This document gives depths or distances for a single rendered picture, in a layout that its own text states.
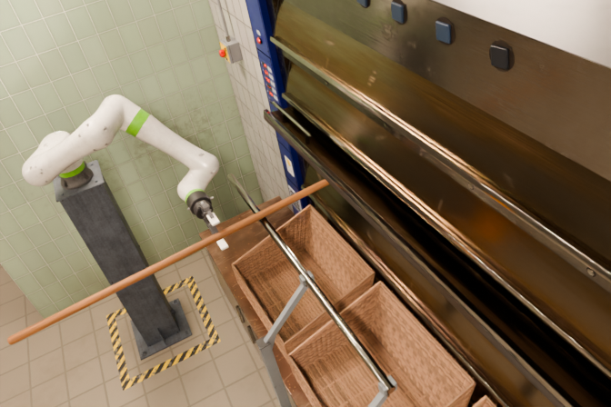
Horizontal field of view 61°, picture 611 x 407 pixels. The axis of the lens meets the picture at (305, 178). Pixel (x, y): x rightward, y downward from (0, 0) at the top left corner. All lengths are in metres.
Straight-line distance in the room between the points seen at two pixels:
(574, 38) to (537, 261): 0.55
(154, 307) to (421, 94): 2.17
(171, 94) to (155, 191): 0.65
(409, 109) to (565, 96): 0.52
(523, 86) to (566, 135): 0.13
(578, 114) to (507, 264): 0.50
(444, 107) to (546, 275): 0.47
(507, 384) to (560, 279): 0.57
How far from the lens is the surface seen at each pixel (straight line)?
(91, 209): 2.64
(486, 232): 1.45
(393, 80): 1.52
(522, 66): 1.12
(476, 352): 1.87
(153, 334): 3.31
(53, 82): 2.95
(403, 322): 2.17
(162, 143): 2.23
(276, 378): 2.16
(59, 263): 3.54
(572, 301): 1.35
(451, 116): 1.36
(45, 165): 2.35
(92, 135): 2.10
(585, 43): 1.07
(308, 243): 2.69
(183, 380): 3.18
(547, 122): 1.12
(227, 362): 3.15
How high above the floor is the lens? 2.57
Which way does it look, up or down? 39 degrees down
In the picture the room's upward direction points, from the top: 11 degrees counter-clockwise
